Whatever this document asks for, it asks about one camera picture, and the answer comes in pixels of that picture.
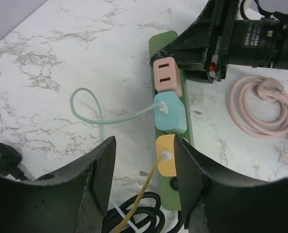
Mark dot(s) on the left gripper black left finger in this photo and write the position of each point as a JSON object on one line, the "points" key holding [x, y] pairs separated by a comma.
{"points": [[71, 199]]}

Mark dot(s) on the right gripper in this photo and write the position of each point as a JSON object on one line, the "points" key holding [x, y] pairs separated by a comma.
{"points": [[216, 39]]}

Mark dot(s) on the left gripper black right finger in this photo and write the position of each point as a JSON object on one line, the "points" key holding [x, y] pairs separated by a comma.
{"points": [[215, 199]]}

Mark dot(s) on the pink plug adapter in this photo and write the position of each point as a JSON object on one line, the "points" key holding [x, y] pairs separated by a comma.
{"points": [[167, 76]]}

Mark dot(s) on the green power strip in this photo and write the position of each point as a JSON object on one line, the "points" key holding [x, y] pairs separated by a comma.
{"points": [[169, 193]]}

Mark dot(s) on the teal plug adapter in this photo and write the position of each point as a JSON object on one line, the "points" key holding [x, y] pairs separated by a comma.
{"points": [[171, 116]]}

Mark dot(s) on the yellow plug adapter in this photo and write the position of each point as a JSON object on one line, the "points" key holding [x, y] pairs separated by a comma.
{"points": [[165, 150]]}

